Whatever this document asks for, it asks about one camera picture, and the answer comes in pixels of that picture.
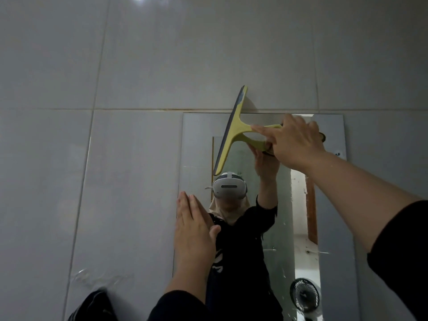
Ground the person's right hand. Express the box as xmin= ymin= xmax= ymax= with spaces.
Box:
xmin=251 ymin=113 xmax=326 ymax=174

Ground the person's left hand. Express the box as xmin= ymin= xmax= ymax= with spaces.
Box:
xmin=173 ymin=191 xmax=221 ymax=265

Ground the yellow window squeegee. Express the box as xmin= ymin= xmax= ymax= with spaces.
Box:
xmin=213 ymin=85 xmax=326 ymax=176

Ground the person's left forearm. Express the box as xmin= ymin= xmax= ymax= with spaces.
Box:
xmin=165 ymin=259 xmax=215 ymax=304

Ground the person's right forearm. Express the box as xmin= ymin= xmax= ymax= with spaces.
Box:
xmin=306 ymin=151 xmax=422 ymax=253

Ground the small black and white fan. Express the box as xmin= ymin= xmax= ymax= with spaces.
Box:
xmin=290 ymin=278 xmax=323 ymax=321

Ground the black bag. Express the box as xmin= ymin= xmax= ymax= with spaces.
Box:
xmin=67 ymin=289 xmax=118 ymax=321

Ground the frameless wall mirror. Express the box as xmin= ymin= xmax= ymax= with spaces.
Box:
xmin=172 ymin=112 xmax=360 ymax=321

